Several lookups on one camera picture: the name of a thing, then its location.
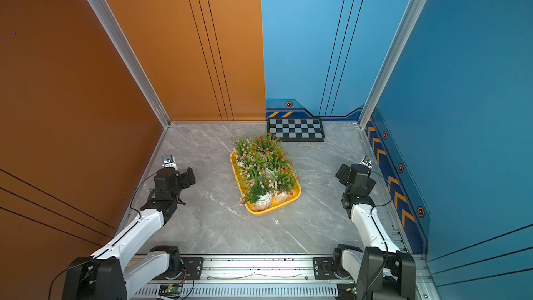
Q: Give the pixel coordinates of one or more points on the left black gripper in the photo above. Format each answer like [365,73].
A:
[186,182]

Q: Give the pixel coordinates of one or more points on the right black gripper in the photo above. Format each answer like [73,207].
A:
[343,179]

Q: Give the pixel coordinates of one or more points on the potted plant red flowers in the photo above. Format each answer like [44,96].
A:
[242,147]

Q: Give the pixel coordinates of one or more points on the potted plant pink flowers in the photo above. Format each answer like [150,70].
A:
[256,192]

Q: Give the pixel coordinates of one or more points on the yellow plastic tray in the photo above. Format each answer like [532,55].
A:
[275,204]

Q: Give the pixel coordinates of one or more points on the potted plant orange flowers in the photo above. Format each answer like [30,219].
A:
[251,166]

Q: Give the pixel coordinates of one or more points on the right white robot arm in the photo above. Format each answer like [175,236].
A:
[380,269]

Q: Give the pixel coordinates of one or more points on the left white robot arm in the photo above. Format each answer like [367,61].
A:
[107,273]

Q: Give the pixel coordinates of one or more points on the black white checkerboard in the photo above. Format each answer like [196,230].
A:
[296,129]

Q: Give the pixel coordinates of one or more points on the green circuit board left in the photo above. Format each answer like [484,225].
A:
[170,291]

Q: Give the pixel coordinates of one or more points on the green circuit board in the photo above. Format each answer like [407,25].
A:
[347,292]
[170,291]

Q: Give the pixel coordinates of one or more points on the green circuit board right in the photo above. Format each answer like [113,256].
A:
[347,292]

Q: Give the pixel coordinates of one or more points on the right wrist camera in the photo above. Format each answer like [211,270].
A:
[367,162]

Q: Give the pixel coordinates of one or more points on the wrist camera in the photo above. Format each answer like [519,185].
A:
[367,162]
[169,162]

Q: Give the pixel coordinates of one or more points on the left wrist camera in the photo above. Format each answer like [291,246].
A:
[169,162]

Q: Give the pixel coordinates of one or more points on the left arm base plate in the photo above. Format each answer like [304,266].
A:
[193,265]

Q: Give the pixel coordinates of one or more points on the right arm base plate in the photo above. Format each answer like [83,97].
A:
[323,268]

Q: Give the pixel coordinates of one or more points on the aluminium front rail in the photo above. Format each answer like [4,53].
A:
[284,276]

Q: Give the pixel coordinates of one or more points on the right aluminium corner post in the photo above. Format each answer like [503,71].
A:
[402,34]

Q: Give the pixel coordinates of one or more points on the aluminium corner post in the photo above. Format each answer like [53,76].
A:
[115,33]
[402,34]

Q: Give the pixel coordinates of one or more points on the left aluminium corner post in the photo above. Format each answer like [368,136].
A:
[115,33]

